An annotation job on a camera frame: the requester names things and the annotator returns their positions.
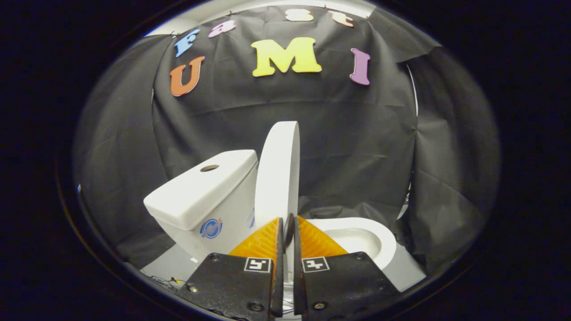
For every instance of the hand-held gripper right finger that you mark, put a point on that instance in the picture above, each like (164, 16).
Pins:
(299, 285)

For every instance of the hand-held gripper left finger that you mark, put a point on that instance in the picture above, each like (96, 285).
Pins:
(278, 285)

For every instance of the white toilet lid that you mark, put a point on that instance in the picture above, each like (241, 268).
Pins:
(279, 178)

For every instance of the white toilet tank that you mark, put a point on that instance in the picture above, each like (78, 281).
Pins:
(205, 196)

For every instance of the black backdrop cloth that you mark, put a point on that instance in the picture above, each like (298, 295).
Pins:
(348, 142)

